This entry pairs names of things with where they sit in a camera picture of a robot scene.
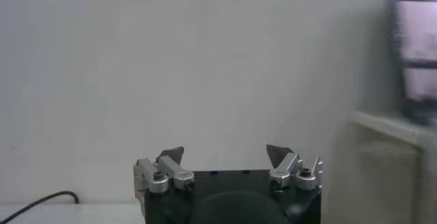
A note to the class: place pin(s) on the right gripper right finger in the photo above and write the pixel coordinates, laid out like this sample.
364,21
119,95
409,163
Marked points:
286,174

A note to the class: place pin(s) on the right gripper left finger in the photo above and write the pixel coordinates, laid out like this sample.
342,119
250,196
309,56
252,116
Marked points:
160,177

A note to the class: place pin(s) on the white side table with laptop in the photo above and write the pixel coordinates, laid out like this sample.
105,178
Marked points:
385,164

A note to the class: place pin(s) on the open laptop computer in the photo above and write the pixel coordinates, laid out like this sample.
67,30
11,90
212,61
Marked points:
416,41

